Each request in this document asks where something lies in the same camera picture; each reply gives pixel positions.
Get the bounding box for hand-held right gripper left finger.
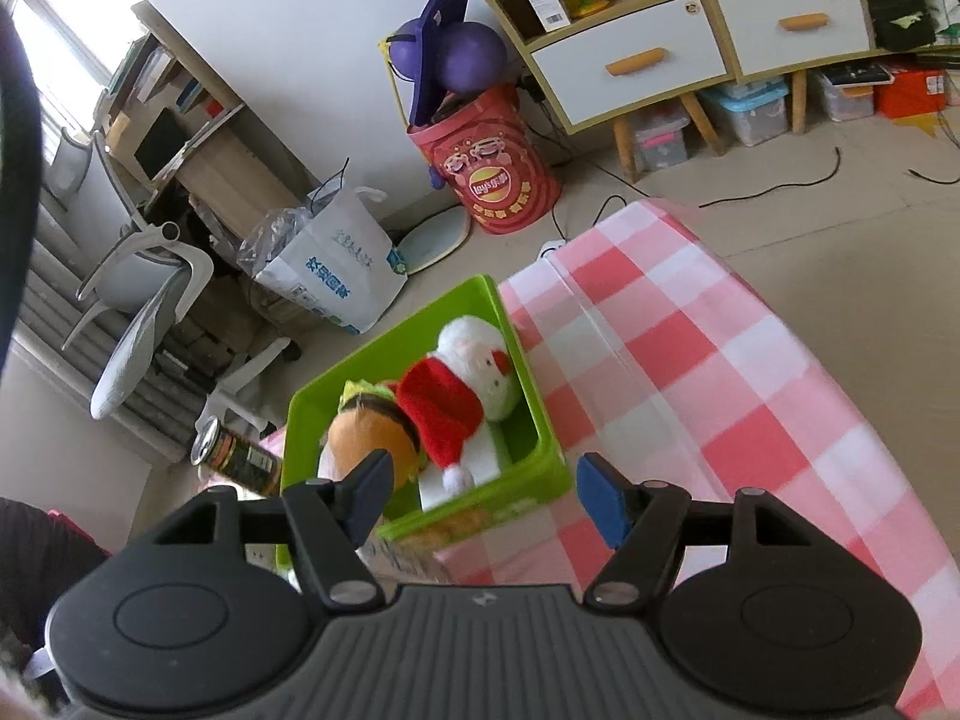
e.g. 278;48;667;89
131;450;395;612

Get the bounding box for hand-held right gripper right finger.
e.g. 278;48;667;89
576;452;833;611

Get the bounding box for green plastic bin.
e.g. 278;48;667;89
275;275;572;567

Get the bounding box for white soft pad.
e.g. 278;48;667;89
416;420;511;515

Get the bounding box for burger plush toy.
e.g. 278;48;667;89
319;379;428;488

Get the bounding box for santa plush toy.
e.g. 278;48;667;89
394;315;522;494

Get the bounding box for dark drink can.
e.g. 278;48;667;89
189;416;284;497

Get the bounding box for pink checkered tablecloth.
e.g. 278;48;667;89
262;199;960;720

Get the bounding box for white paper bag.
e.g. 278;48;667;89
251;186;410;336

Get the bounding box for round white disc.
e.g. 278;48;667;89
394;202;472;276

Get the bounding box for clear plastic bag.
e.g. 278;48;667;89
236;206;316;278

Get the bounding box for grey office chair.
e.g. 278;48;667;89
41;127;301;436

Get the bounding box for dark cloth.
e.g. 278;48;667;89
0;499;113;661

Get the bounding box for red snack barrel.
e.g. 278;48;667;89
407;82;563;237

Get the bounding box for wooden desk with shelves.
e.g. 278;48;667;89
94;0;320;241

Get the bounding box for clear storage box pink contents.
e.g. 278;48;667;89
634;101;691;173

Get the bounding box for blue-lid storage box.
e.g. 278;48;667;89
701;79;792;147

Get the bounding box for white drawer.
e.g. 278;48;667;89
712;0;878;80
529;4;732;128

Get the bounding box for wooden cabinet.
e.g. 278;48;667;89
442;0;901;185

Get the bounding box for purple peanut ball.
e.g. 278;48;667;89
390;17;509;95

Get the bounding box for purple board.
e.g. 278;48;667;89
409;0;472;127

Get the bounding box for white carton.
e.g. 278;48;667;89
523;0;575;32

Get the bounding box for orange box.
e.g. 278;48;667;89
877;67;947;119

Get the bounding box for window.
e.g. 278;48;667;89
0;0;143;166

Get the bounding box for thin black device cable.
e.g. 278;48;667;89
551;195;623;248

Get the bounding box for black floor cable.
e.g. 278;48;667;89
701;146;841;209

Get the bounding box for thick black cable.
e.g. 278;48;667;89
0;7;42;361

